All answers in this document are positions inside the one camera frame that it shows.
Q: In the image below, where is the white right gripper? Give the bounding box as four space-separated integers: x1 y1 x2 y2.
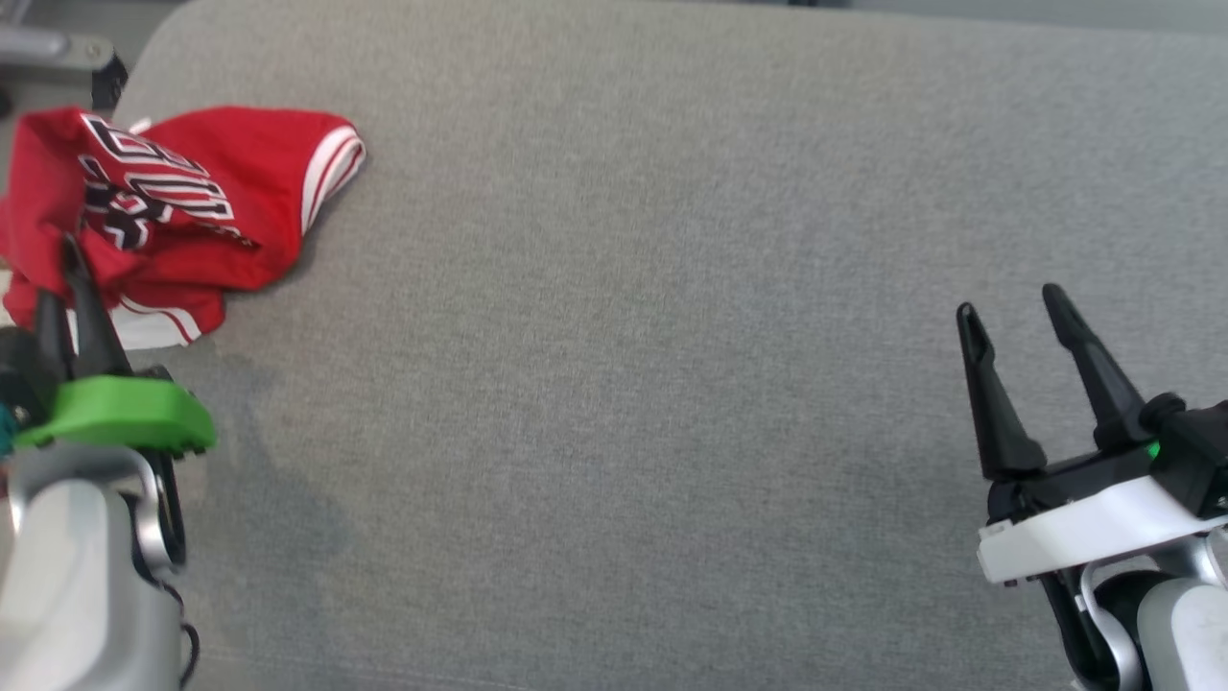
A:
956 283 1228 586

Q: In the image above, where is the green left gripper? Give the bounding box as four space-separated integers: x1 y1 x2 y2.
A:
14 233 217 457

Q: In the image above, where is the red jersey with black lettering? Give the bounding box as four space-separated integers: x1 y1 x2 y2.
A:
0 106 367 351

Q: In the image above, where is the grey frame with black end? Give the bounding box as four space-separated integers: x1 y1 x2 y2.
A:
0 27 129 111

